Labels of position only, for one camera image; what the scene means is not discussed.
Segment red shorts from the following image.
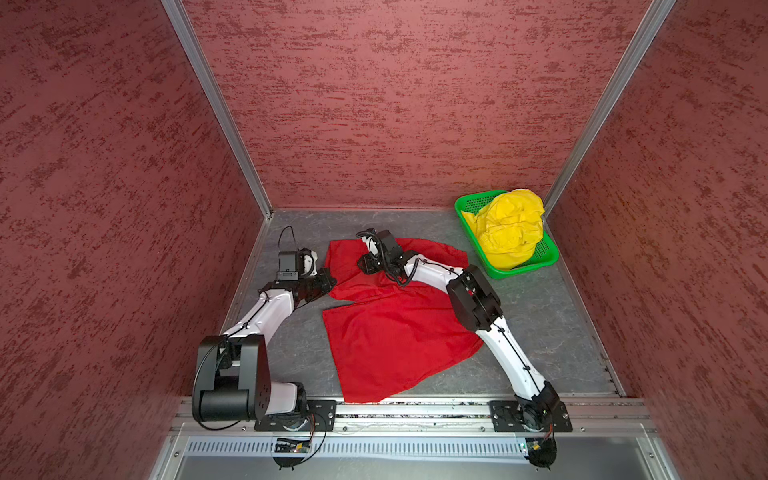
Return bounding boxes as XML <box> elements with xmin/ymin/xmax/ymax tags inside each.
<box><xmin>323</xmin><ymin>240</ymin><xmax>483</xmax><ymax>403</ymax></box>

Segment yellow shorts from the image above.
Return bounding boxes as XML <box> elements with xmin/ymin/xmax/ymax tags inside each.
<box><xmin>459</xmin><ymin>189</ymin><xmax>545</xmax><ymax>271</ymax></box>

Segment green plastic basket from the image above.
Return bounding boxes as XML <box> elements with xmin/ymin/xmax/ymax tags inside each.
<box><xmin>454</xmin><ymin>190</ymin><xmax>559</xmax><ymax>280</ymax></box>

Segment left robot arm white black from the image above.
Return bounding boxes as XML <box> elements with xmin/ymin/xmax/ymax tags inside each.
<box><xmin>191</xmin><ymin>248</ymin><xmax>336</xmax><ymax>430</ymax></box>

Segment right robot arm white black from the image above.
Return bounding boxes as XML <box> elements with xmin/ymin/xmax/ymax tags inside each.
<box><xmin>356</xmin><ymin>229</ymin><xmax>560</xmax><ymax>433</ymax></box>

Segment left small circuit board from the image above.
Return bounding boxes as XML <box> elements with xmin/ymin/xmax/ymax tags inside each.
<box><xmin>274</xmin><ymin>437</ymin><xmax>313</xmax><ymax>455</ymax></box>

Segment small circuit board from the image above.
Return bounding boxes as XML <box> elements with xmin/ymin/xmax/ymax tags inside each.
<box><xmin>274</xmin><ymin>437</ymin><xmax>313</xmax><ymax>455</ymax></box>
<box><xmin>526</xmin><ymin>438</ymin><xmax>558</xmax><ymax>469</ymax></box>

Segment right small circuit board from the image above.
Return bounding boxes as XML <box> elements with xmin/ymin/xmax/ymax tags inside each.
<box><xmin>526</xmin><ymin>438</ymin><xmax>558</xmax><ymax>469</ymax></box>

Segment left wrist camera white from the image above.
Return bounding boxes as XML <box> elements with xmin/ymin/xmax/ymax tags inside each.
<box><xmin>298</xmin><ymin>248</ymin><xmax>318</xmax><ymax>278</ymax></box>

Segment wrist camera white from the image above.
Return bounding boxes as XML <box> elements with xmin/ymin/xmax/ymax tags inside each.
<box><xmin>298</xmin><ymin>248</ymin><xmax>318</xmax><ymax>278</ymax></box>
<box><xmin>358</xmin><ymin>232</ymin><xmax>379</xmax><ymax>256</ymax></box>

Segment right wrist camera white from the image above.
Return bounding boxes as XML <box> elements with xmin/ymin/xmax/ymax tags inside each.
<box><xmin>358</xmin><ymin>232</ymin><xmax>379</xmax><ymax>256</ymax></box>

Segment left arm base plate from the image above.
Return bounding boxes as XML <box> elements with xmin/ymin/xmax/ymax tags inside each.
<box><xmin>254</xmin><ymin>399</ymin><xmax>338</xmax><ymax>433</ymax></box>

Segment slotted cable duct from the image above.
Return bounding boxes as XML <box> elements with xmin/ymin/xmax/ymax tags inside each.
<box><xmin>184</xmin><ymin>436</ymin><xmax>527</xmax><ymax>462</ymax></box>

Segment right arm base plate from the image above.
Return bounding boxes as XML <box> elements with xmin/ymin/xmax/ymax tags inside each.
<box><xmin>488</xmin><ymin>400</ymin><xmax>573</xmax><ymax>434</ymax></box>

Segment aluminium mounting rail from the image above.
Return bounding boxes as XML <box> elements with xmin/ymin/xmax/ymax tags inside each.
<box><xmin>173</xmin><ymin>395</ymin><xmax>655</xmax><ymax>436</ymax></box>

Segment left aluminium corner post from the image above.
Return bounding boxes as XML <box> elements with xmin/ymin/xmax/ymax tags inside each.
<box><xmin>161</xmin><ymin>0</ymin><xmax>273</xmax><ymax>220</ymax></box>

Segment aluminium corner post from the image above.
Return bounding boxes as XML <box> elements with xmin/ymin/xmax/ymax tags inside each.
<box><xmin>161</xmin><ymin>0</ymin><xmax>273</xmax><ymax>220</ymax></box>
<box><xmin>544</xmin><ymin>0</ymin><xmax>676</xmax><ymax>222</ymax></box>

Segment right aluminium corner post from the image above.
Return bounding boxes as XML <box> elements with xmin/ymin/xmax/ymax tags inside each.
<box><xmin>544</xmin><ymin>0</ymin><xmax>676</xmax><ymax>222</ymax></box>

